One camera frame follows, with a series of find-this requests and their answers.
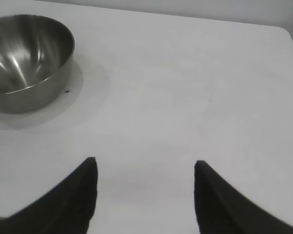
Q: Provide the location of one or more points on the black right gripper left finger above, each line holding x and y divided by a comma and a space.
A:
70, 202

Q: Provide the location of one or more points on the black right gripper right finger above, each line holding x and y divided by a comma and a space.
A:
222, 209

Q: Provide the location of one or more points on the stainless steel mixing bowl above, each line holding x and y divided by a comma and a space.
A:
27, 48

